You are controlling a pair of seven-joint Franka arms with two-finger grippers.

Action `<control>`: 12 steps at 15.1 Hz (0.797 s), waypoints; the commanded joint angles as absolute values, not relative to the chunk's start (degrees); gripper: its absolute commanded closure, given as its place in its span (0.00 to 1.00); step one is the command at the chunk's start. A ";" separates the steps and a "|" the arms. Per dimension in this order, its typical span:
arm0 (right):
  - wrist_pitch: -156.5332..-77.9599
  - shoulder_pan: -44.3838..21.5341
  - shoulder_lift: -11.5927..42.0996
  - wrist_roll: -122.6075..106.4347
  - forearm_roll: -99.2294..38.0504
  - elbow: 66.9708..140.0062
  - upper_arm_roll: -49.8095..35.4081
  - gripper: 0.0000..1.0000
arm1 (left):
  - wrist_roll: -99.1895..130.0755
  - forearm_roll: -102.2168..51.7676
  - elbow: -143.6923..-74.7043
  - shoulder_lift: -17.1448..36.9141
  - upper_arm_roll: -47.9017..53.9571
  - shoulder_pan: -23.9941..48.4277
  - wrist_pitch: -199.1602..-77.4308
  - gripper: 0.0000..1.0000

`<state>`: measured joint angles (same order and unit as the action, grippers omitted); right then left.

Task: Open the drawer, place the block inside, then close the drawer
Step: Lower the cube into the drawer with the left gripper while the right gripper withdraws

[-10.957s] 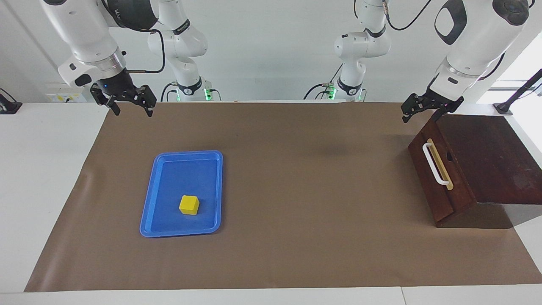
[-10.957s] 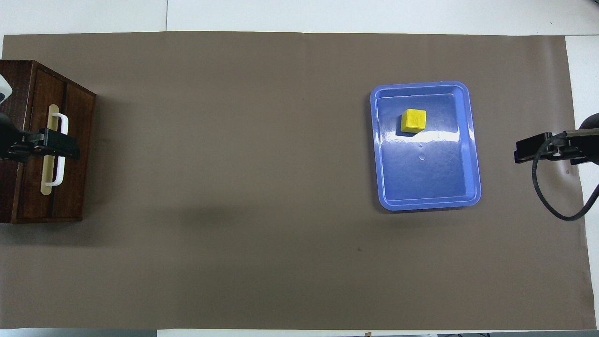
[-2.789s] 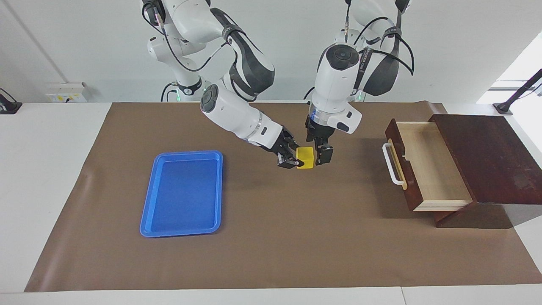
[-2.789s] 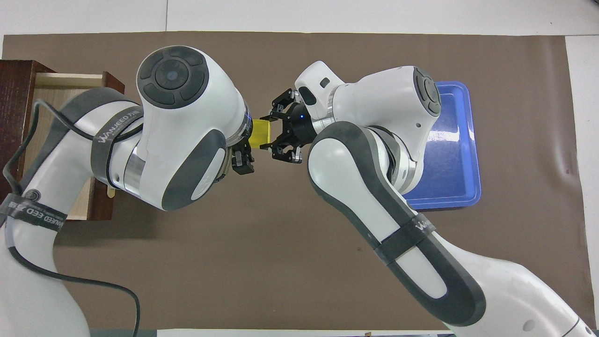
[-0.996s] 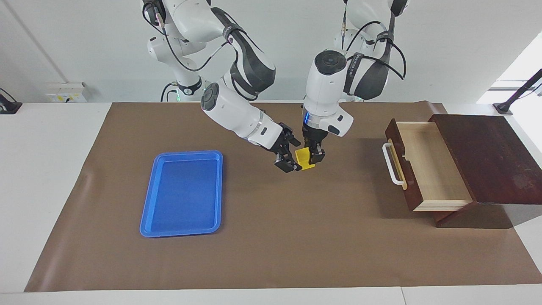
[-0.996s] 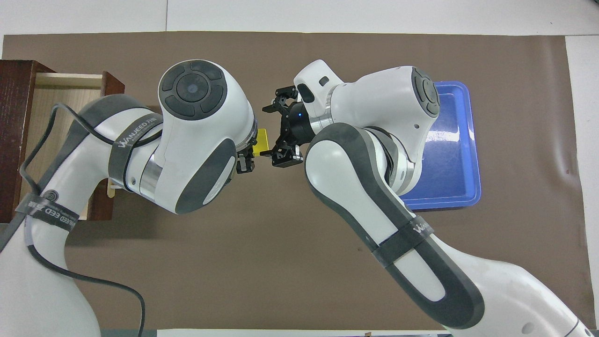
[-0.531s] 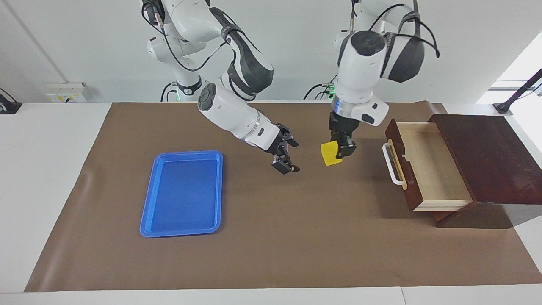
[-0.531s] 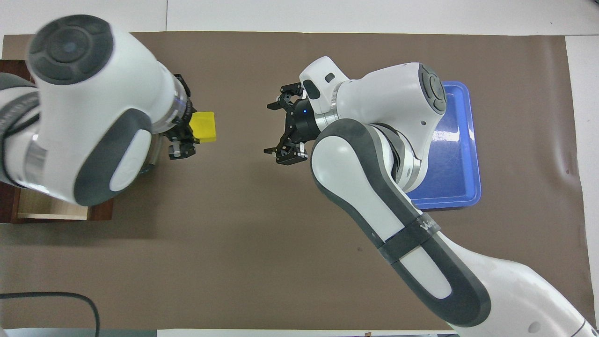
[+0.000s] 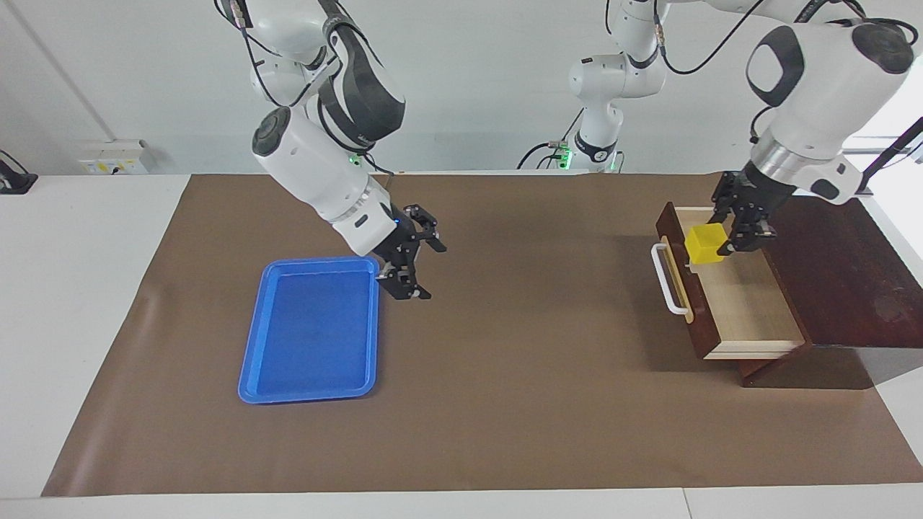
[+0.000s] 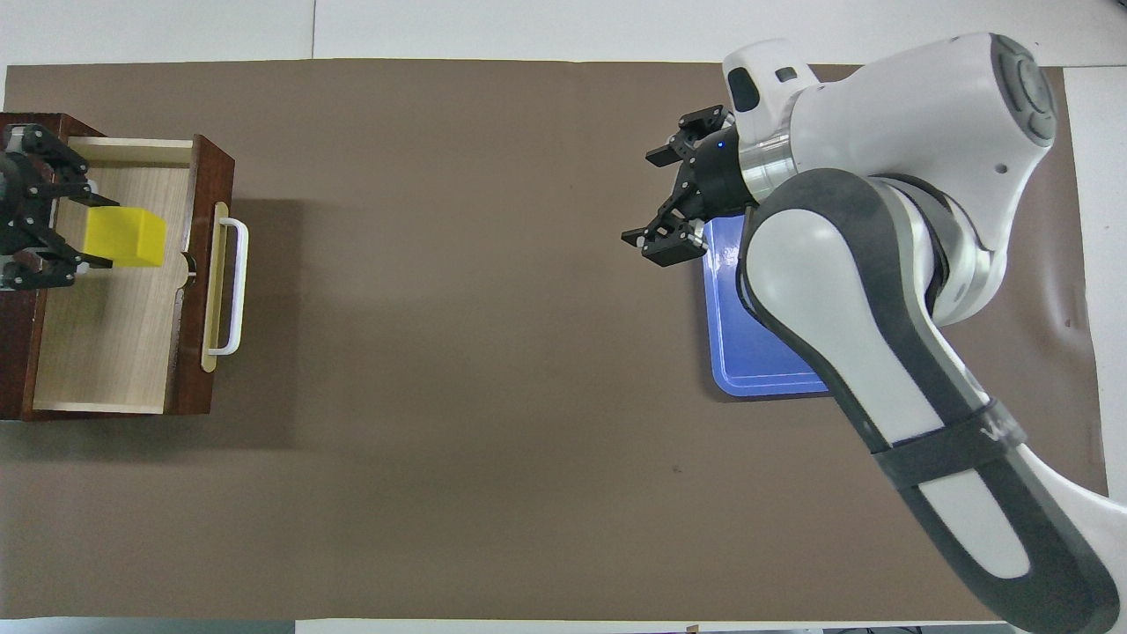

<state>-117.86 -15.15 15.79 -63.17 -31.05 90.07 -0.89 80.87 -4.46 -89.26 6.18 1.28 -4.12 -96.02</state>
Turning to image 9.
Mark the white wall outlet box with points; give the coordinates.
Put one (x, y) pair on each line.
(108, 162)

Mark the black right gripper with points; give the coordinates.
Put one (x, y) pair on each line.
(395, 249)

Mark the brown paper table mat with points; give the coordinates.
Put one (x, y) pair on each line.
(505, 360)

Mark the blue plastic tray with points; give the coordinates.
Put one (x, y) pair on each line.
(310, 331)

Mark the dark brown wooden cabinet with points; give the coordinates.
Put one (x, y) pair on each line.
(844, 274)

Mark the black clamp mount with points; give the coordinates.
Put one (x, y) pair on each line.
(14, 182)

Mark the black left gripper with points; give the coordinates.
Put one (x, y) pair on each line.
(757, 191)

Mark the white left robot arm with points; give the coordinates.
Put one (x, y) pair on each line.
(822, 94)

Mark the yellow cube block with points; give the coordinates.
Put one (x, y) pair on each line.
(703, 245)

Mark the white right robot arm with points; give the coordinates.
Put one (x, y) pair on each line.
(317, 166)

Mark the black camera stand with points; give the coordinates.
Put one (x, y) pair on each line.
(894, 148)

